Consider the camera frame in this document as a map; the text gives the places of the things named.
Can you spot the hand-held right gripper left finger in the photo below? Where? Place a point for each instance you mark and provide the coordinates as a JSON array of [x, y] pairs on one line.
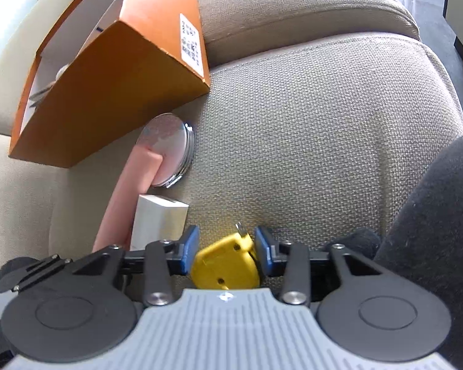
[[189, 250]]

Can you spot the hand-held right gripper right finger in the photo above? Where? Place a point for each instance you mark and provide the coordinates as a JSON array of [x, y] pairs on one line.
[[264, 252]]

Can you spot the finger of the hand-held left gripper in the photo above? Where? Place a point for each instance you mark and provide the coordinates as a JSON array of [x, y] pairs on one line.
[[31, 273]]

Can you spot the yellow tape measure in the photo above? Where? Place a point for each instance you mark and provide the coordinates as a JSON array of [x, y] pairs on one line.
[[223, 264]]

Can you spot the small white box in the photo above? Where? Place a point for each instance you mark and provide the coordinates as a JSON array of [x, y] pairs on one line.
[[158, 219]]

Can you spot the pink cylindrical case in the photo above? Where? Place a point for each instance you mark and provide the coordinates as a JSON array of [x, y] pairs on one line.
[[123, 192]]

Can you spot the round compact mirror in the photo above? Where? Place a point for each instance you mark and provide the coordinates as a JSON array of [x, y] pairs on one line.
[[169, 142]]

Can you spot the orange cardboard box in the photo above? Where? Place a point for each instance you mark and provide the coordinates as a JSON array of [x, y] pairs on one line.
[[112, 96]]

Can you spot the beige fabric sofa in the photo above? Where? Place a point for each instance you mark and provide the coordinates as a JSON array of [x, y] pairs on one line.
[[312, 142]]

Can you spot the person's right leg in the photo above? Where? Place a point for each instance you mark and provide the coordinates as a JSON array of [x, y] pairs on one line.
[[440, 239]]

